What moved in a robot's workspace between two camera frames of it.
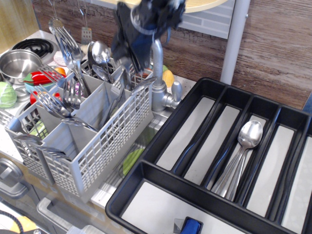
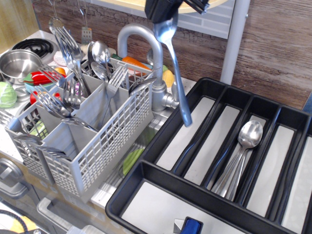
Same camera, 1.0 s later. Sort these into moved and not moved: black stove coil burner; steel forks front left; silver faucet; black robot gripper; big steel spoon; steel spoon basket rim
Moved: black robot gripper; big steel spoon
Not moved: steel forks front left; silver faucet; black stove coil burner; steel spoon basket rim
